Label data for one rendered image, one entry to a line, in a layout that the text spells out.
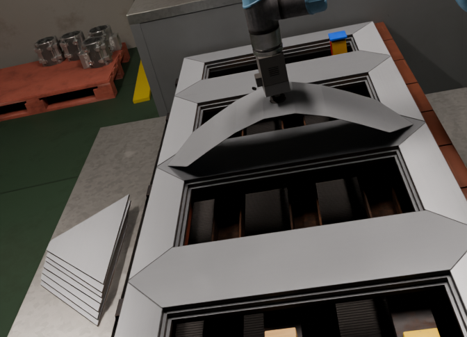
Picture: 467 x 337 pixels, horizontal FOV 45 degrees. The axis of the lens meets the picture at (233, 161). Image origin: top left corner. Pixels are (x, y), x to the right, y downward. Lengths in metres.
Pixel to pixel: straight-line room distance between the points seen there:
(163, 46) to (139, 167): 0.66
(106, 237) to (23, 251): 1.58
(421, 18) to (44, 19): 3.63
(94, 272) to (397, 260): 0.71
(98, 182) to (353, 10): 1.15
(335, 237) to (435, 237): 0.20
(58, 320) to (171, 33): 1.28
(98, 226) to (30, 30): 3.89
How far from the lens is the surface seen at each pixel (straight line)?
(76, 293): 1.44
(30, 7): 5.27
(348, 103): 1.53
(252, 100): 1.53
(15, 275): 2.95
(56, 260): 1.54
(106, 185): 1.81
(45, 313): 1.46
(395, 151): 1.49
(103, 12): 5.16
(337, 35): 2.08
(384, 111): 1.57
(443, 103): 2.01
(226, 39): 2.29
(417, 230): 1.24
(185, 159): 1.54
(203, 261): 1.25
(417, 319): 1.17
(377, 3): 2.29
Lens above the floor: 1.66
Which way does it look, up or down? 32 degrees down
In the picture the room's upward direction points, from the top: 14 degrees counter-clockwise
